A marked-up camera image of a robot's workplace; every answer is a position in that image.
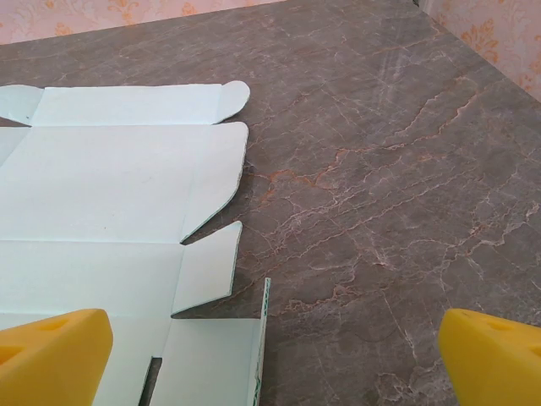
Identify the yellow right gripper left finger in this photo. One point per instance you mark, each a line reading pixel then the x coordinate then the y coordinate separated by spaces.
pixel 50 363

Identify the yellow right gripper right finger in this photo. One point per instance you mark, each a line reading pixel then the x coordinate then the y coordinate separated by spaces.
pixel 494 363

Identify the mint green paper box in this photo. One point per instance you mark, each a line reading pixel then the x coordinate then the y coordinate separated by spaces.
pixel 105 177

